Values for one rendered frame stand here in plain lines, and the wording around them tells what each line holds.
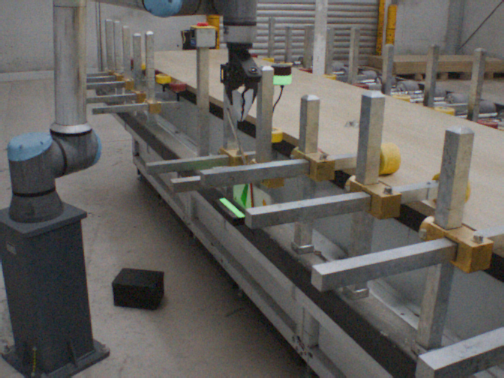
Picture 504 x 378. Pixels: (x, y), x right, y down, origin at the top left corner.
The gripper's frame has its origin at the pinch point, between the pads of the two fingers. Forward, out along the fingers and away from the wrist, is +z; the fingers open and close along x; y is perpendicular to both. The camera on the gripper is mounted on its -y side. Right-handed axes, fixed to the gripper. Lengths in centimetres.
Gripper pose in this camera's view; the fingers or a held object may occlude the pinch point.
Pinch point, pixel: (241, 117)
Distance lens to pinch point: 159.5
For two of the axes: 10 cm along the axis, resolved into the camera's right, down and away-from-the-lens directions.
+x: -9.1, 1.2, -4.0
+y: -4.1, -3.1, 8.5
